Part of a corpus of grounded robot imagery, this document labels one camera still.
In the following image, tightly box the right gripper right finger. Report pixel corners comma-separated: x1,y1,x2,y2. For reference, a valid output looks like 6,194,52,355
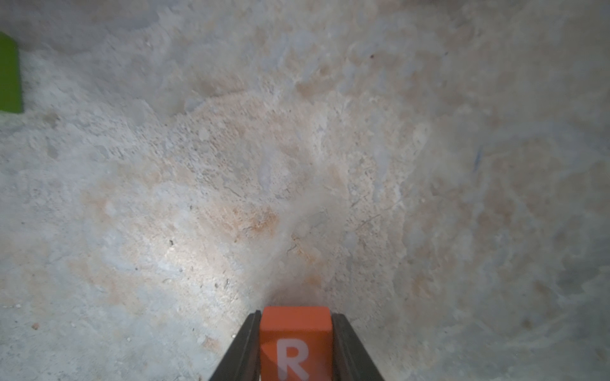
331,313,384,381

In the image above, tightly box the red R block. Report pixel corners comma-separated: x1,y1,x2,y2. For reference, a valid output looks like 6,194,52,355
259,306,334,381

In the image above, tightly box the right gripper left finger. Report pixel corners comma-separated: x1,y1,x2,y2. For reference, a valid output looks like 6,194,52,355
209,311,262,381

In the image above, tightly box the green D block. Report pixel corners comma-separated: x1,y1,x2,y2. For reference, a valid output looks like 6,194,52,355
0,33,24,114

